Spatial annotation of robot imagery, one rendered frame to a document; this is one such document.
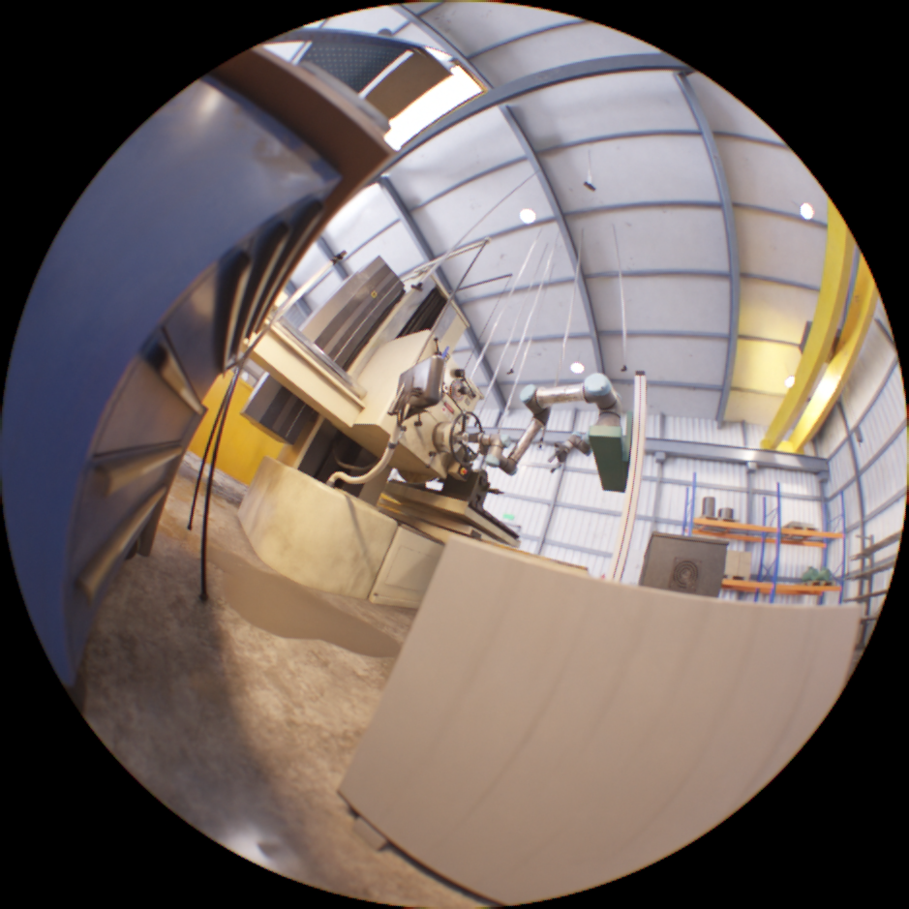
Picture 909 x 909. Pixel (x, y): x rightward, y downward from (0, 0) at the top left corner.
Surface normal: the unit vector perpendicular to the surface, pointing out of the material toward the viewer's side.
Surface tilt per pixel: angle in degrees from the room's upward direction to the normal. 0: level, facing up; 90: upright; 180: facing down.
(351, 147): 180
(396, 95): 180
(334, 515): 90
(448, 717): 90
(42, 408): 90
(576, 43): 169
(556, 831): 90
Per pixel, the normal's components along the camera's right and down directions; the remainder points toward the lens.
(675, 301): -0.46, 0.76
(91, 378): 0.74, 0.07
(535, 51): -0.26, 0.95
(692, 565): -0.54, -0.48
